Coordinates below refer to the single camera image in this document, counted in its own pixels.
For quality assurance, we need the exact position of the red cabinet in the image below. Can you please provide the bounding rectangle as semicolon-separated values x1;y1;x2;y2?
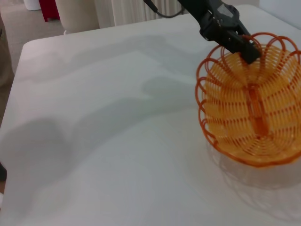
39;0;59;23

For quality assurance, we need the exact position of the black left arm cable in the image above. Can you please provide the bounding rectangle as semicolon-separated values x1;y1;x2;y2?
143;0;186;17

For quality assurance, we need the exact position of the white round bin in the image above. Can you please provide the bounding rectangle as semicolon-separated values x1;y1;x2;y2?
23;0;42;11

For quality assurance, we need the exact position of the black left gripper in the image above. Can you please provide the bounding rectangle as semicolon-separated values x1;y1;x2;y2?
177;0;261;64

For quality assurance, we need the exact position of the beige tall floor vase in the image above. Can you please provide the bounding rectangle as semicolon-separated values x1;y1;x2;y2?
57;0;99;33

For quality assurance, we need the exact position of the white pleated curtain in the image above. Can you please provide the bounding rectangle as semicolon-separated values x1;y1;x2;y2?
98;0;189;25

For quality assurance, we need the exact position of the orange woven plastic basket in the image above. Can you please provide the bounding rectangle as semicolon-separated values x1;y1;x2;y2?
194;32;301;168

